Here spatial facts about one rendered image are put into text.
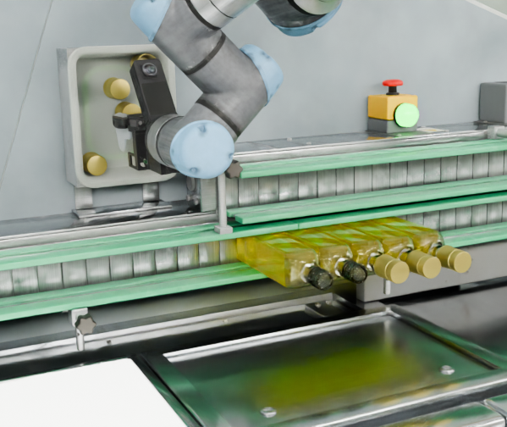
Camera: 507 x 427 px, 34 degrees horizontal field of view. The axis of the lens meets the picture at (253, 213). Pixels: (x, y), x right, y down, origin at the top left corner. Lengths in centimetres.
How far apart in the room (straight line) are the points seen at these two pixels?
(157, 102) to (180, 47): 19
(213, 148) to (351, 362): 39
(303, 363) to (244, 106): 39
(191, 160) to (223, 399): 32
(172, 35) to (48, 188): 47
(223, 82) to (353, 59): 58
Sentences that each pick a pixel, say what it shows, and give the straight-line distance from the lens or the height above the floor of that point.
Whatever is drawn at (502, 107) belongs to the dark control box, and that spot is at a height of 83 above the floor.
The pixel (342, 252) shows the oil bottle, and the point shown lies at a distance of 127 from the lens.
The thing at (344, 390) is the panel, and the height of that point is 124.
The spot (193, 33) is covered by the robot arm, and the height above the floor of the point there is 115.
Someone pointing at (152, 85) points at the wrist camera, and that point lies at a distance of 125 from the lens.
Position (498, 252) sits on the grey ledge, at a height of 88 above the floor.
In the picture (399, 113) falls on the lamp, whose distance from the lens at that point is 158.
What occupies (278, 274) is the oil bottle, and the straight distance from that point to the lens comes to 127.
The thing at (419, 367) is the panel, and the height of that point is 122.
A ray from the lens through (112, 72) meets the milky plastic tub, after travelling 142.
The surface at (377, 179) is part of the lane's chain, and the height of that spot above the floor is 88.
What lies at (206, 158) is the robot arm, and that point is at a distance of 106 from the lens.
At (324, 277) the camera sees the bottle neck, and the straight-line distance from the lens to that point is 122.
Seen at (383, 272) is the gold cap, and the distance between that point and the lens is 125.
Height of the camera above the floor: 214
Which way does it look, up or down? 63 degrees down
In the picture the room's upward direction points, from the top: 114 degrees clockwise
